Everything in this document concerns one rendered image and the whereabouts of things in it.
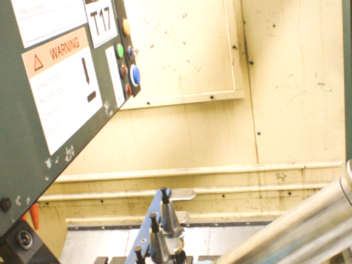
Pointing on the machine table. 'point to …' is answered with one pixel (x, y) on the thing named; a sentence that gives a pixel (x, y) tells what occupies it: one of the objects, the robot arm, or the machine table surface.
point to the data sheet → (47, 18)
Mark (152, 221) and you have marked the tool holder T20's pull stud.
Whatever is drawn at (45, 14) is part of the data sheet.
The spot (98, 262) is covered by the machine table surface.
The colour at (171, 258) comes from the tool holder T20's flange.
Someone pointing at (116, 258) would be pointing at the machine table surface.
